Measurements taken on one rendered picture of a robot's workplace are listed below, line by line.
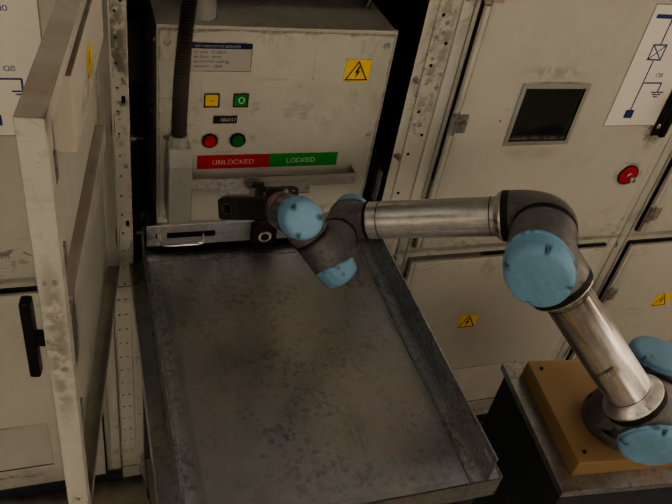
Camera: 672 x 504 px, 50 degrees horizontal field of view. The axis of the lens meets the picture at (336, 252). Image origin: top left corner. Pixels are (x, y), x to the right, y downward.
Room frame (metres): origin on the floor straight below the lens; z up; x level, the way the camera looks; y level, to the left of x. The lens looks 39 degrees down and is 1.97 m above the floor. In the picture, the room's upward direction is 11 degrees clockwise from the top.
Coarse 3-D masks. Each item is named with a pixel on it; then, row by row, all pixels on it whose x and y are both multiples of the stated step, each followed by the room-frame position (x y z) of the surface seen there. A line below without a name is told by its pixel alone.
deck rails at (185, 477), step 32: (384, 256) 1.36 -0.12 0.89; (160, 288) 1.14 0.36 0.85; (384, 288) 1.29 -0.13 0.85; (160, 320) 1.04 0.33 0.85; (416, 320) 1.16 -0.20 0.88; (160, 352) 0.90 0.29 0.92; (416, 352) 1.10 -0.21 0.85; (160, 384) 0.88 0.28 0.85; (448, 384) 1.00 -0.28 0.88; (448, 416) 0.94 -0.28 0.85; (480, 448) 0.86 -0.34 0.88; (192, 480) 0.69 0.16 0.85; (480, 480) 0.81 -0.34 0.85
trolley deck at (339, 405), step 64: (256, 256) 1.31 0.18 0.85; (192, 320) 1.07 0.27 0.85; (256, 320) 1.10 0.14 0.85; (320, 320) 1.14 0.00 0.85; (384, 320) 1.18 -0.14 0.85; (192, 384) 0.90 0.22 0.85; (256, 384) 0.93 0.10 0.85; (320, 384) 0.96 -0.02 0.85; (384, 384) 1.00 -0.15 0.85; (192, 448) 0.76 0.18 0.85; (256, 448) 0.79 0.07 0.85; (320, 448) 0.81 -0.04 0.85; (384, 448) 0.84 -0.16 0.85; (448, 448) 0.87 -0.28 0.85
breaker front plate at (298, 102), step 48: (288, 48) 1.37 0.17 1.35; (336, 48) 1.41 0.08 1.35; (384, 48) 1.46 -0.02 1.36; (192, 96) 1.30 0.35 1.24; (288, 96) 1.38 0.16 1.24; (336, 96) 1.42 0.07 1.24; (192, 144) 1.30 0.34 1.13; (288, 144) 1.38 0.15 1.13; (336, 144) 1.43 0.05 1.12; (192, 192) 1.30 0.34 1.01; (240, 192) 1.34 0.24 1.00; (336, 192) 1.44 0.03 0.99
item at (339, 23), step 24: (168, 0) 1.39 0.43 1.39; (240, 0) 1.47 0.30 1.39; (264, 0) 1.49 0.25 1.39; (288, 0) 1.52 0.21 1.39; (312, 0) 1.55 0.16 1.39; (336, 0) 1.58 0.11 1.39; (360, 0) 1.61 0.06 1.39; (168, 24) 1.28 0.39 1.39; (216, 24) 1.32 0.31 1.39; (240, 24) 1.34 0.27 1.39; (264, 24) 1.37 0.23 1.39; (288, 24) 1.40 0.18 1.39; (312, 24) 1.42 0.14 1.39; (336, 24) 1.44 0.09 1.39; (360, 24) 1.47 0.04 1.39; (384, 24) 1.50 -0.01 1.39; (144, 144) 1.54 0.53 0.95
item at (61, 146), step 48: (96, 0) 1.03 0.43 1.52; (48, 48) 0.74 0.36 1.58; (96, 48) 1.00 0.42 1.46; (48, 96) 0.64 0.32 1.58; (96, 96) 1.17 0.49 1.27; (48, 144) 0.60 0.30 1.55; (96, 144) 1.07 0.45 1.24; (48, 192) 0.59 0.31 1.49; (96, 192) 0.97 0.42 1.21; (48, 240) 0.59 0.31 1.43; (96, 240) 1.05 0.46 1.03; (48, 288) 0.59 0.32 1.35; (96, 288) 1.01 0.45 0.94; (48, 336) 0.59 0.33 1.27; (96, 336) 0.96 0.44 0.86; (96, 384) 0.86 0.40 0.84; (96, 432) 0.76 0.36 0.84
